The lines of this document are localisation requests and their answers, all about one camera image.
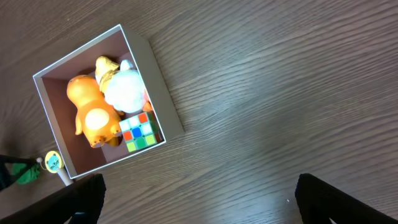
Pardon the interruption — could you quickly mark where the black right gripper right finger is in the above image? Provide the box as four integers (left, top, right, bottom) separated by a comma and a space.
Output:
295, 173, 397, 224

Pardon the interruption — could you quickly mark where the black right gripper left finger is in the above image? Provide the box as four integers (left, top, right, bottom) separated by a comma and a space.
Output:
1, 174, 106, 224

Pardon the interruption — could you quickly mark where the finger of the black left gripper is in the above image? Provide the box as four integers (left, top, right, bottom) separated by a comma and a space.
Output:
1, 155, 36, 190

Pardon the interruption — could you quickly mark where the green round disc toy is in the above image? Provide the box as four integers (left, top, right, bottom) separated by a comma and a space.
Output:
12, 164, 40, 185

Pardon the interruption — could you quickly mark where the yellow wooden rattle drum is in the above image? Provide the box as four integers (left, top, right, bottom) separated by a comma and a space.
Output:
36, 151, 73, 186

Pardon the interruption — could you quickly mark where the orange dinosaur toy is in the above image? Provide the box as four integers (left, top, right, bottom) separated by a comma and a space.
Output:
67, 75, 122, 148

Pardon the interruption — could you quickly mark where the colourful puzzle cube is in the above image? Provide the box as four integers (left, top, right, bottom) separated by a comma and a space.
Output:
119, 111, 164, 152

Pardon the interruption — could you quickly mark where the white plush duck toy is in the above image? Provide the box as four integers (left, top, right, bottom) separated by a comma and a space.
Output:
95, 56, 153, 113

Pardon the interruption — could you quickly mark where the white cardboard box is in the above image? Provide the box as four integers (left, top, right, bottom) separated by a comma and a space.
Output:
33, 24, 184, 179

